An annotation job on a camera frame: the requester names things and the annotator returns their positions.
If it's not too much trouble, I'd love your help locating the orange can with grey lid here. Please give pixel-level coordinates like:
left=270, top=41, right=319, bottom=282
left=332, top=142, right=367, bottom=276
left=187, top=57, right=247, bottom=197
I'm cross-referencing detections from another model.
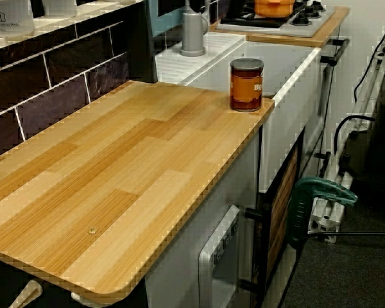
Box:
left=230, top=58, right=266, bottom=113

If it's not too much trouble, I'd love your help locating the white toy sink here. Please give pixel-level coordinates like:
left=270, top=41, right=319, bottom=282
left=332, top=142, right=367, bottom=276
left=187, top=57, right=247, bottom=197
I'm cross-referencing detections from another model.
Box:
left=155, top=31, right=324, bottom=194

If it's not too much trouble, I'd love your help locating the wood slat cabinet door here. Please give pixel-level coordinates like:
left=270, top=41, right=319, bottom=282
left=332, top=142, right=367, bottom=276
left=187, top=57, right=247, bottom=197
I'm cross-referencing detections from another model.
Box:
left=264, top=147, right=301, bottom=284

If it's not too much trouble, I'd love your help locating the grey oven door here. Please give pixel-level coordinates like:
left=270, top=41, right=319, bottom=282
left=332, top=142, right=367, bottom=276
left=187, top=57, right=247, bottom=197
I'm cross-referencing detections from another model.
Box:
left=197, top=205, right=242, bottom=308

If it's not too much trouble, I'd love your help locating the green clamp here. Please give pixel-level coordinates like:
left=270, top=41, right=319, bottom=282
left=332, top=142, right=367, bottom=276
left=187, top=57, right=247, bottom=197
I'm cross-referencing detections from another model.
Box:
left=286, top=178, right=359, bottom=250

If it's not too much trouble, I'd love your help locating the grey toy faucet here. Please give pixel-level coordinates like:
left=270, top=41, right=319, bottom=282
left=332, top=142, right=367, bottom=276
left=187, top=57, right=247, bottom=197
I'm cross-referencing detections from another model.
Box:
left=180, top=0, right=210, bottom=58

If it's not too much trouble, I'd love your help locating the teal framed panel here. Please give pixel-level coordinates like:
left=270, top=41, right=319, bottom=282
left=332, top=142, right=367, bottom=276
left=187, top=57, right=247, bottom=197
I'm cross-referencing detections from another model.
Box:
left=146, top=0, right=187, bottom=38

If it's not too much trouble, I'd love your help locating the orange pot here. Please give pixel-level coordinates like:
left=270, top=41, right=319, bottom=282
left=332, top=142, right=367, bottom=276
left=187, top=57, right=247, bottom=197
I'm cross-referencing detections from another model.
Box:
left=253, top=0, right=297, bottom=19

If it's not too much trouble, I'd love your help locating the grey stove top plate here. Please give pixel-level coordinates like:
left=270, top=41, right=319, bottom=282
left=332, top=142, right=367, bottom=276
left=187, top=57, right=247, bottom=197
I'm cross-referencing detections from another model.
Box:
left=215, top=0, right=336, bottom=38

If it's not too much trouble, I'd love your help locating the wooden stove counter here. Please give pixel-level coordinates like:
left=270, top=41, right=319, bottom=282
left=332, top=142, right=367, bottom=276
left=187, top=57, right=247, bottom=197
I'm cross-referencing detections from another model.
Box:
left=209, top=6, right=351, bottom=48

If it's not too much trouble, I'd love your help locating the plain white container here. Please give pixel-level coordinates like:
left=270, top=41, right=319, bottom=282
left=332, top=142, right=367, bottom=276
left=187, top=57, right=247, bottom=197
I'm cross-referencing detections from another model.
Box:
left=41, top=0, right=80, bottom=19

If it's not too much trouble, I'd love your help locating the white labelled container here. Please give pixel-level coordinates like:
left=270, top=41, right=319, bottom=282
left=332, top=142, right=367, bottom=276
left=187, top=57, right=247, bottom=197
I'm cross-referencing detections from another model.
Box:
left=0, top=0, right=35, bottom=38

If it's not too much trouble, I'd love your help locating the short black handle peg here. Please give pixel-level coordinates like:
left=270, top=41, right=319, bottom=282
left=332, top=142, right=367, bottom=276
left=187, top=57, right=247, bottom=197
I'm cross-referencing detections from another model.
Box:
left=244, top=207, right=270, bottom=223
left=238, top=278, right=264, bottom=291

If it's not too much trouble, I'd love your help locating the thick black looped cable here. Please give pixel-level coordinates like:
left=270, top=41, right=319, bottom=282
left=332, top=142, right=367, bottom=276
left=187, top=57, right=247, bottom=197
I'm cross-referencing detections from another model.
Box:
left=334, top=114, right=378, bottom=155

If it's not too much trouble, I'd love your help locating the long black cabinet handle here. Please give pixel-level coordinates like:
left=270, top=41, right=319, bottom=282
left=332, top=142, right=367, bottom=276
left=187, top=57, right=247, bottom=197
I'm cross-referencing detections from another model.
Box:
left=320, top=38, right=351, bottom=67

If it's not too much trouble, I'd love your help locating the white table bracket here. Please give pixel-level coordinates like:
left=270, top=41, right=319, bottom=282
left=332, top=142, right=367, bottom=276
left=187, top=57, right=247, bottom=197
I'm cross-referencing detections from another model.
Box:
left=71, top=290, right=99, bottom=304
left=8, top=279, right=44, bottom=308

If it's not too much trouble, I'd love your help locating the white aluminium frame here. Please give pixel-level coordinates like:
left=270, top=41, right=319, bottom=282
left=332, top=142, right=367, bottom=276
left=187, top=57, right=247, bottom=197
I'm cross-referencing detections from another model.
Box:
left=307, top=30, right=385, bottom=244

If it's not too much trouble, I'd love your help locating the thin black hanging cable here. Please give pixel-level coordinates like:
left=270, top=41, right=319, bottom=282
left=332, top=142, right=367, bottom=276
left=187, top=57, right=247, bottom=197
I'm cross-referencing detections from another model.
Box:
left=354, top=0, right=385, bottom=104

